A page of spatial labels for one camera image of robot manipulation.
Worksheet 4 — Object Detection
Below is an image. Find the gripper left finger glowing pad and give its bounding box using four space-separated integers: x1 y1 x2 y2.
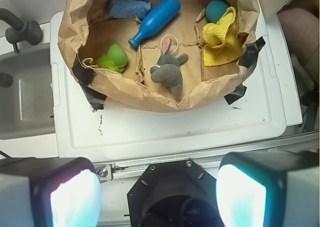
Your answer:
0 157 102 227

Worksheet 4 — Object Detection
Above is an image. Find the blue plastic bottle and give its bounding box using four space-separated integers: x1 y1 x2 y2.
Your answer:
128 0 181 49

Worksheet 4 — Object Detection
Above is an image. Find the teal ball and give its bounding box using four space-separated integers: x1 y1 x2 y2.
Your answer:
205 0 230 23

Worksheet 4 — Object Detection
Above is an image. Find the grey plush bunny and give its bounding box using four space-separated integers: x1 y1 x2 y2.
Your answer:
149 34 189 98

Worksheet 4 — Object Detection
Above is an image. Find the crumpled brown paper bag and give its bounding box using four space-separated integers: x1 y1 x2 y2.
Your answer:
58 0 260 113

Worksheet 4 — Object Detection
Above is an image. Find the grey toy faucet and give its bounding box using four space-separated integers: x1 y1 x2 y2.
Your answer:
0 8 43 53

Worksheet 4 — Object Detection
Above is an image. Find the yellow cloth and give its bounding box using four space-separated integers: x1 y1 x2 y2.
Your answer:
202 6 244 67

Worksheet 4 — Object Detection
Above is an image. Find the aluminium frame rail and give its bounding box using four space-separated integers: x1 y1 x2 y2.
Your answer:
93 130 320 183

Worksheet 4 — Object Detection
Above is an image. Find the white toy sink basin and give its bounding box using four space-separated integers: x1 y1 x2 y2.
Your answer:
0 43 57 141

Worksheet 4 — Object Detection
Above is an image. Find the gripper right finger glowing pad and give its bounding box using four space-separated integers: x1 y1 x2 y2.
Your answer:
216 150 320 227

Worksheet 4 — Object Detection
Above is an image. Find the white plastic tray lid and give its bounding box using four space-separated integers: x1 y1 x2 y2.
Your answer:
50 12 287 162

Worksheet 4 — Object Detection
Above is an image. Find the blue sponge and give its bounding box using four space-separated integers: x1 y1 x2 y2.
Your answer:
107 0 152 20

